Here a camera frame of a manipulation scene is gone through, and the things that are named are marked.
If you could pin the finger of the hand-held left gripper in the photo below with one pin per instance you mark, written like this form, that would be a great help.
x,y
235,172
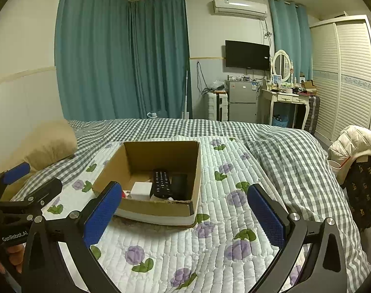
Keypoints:
x,y
45,189
16,171

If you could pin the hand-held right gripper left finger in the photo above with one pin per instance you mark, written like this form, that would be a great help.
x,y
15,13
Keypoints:
x,y
103,213

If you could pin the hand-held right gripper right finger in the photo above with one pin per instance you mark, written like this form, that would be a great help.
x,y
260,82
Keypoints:
x,y
264,213

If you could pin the white tube with red cap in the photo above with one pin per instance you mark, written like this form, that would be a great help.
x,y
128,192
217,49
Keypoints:
x,y
124,194

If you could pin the small white box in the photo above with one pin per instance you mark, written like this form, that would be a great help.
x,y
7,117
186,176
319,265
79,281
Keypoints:
x,y
142,190

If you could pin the black remote control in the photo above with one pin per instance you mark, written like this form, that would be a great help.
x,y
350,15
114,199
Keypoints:
x,y
161,183

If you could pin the black box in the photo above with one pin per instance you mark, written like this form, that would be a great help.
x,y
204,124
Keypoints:
x,y
180,186

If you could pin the cardboard box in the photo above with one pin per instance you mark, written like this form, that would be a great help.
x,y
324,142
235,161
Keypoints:
x,y
161,155

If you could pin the person's left hand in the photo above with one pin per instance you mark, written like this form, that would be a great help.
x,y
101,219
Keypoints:
x,y
16,255

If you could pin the beige pillow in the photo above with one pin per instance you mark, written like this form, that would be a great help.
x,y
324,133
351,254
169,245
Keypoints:
x,y
48,143

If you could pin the quilted floral mat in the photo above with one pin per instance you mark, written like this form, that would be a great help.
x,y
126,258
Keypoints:
x,y
222,189

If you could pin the grey checked duvet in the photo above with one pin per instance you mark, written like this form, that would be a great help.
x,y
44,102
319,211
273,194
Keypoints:
x,y
289,164

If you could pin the blue basin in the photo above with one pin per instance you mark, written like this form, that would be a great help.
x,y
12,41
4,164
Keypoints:
x,y
280,121

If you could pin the dark patterned garment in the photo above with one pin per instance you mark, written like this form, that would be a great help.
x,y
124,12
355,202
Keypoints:
x,y
364,192

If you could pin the dark suitcase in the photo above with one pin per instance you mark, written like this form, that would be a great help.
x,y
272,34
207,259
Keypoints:
x,y
313,113

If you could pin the white puffer jacket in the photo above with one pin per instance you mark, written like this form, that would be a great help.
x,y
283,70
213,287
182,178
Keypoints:
x,y
354,142

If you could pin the small grey fridge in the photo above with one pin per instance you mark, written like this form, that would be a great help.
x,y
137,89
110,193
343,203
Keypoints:
x,y
242,100

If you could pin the white dressing table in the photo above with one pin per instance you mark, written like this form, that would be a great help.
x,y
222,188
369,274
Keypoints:
x,y
283,98

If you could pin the white suitcase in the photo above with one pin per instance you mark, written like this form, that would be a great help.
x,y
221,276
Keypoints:
x,y
216,105

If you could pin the brown box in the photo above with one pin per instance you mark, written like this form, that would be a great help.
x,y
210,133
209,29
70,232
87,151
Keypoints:
x,y
309,84

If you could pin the white pole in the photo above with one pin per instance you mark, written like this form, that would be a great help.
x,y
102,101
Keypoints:
x,y
186,97

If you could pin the teal curtain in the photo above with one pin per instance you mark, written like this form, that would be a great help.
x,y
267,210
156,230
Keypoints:
x,y
93,48
295,36
161,55

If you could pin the oval white mirror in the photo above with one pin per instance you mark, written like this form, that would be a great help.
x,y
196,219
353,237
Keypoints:
x,y
283,64

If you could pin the white louvred wardrobe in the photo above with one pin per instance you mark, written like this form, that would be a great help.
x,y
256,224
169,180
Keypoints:
x,y
344,76

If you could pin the white air conditioner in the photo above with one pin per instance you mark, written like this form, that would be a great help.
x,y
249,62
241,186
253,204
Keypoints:
x,y
239,6

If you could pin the small picture frame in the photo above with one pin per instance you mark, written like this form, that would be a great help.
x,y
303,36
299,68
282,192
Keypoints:
x,y
276,78

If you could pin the black wall television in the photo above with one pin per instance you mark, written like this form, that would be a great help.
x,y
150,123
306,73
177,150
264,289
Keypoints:
x,y
247,54

